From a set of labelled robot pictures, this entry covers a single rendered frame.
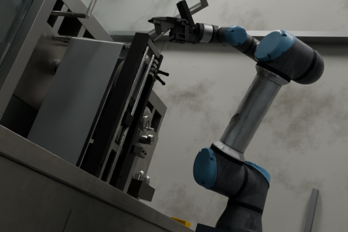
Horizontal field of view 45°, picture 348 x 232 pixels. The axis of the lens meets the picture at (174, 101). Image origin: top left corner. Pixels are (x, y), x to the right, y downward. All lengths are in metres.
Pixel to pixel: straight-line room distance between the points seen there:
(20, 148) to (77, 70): 0.85
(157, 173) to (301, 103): 1.49
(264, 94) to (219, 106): 2.80
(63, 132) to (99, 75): 0.24
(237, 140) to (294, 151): 2.41
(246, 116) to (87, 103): 0.57
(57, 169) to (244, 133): 0.62
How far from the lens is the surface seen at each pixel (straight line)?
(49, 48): 1.75
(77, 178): 0.94
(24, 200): 0.87
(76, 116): 1.51
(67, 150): 1.48
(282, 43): 1.26
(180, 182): 3.95
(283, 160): 3.68
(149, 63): 1.51
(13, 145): 0.77
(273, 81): 1.29
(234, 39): 1.62
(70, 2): 1.84
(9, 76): 0.83
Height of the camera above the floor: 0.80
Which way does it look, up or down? 19 degrees up
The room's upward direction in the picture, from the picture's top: 18 degrees clockwise
